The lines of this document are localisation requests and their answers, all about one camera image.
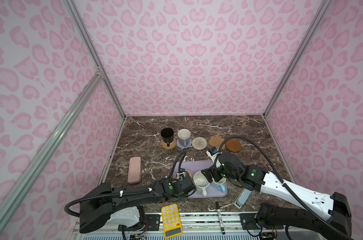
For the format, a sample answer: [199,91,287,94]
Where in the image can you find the light blue mug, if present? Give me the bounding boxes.
[211,178,227,193]

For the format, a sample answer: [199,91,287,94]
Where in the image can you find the brown round wooden coaster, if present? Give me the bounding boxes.
[225,139,242,153]

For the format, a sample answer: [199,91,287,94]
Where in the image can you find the beige patterned round coaster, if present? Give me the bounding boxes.
[192,137,208,150]

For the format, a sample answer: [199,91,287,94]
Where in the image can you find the grey round coaster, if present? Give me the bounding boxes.
[176,138,192,149]

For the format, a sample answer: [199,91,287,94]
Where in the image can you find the woven straw round coaster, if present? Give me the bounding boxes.
[161,140,177,150]

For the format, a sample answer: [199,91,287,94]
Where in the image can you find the black mug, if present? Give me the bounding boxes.
[160,128,174,144]

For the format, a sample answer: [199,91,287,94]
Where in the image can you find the white lavender mug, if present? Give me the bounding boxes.
[177,129,191,140]

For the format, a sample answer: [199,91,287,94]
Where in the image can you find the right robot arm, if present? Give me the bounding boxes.
[202,149,352,240]

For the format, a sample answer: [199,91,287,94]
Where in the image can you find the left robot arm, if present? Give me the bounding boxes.
[79,177,196,234]

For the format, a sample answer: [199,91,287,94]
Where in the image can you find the yellow mug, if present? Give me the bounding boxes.
[181,171,191,178]

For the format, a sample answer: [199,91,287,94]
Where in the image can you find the cream white mug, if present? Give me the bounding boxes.
[193,172,210,197]

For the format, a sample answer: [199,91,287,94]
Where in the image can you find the yellow calculator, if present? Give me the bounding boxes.
[161,204,183,239]

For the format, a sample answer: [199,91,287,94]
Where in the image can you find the light blue case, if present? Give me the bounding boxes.
[234,189,252,209]

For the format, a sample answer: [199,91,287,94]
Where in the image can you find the black marker pen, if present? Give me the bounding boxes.
[216,202,226,235]

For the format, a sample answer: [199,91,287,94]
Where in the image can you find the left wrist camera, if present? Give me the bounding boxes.
[176,172,186,181]

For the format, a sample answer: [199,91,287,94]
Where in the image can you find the aluminium mounting rail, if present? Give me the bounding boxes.
[69,212,325,240]

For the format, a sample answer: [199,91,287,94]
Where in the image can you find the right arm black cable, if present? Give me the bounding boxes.
[214,135,355,240]

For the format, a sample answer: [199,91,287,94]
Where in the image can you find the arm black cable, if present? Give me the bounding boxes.
[63,150,188,218]
[214,135,355,240]

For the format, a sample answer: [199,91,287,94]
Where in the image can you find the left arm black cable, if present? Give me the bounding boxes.
[63,150,188,218]

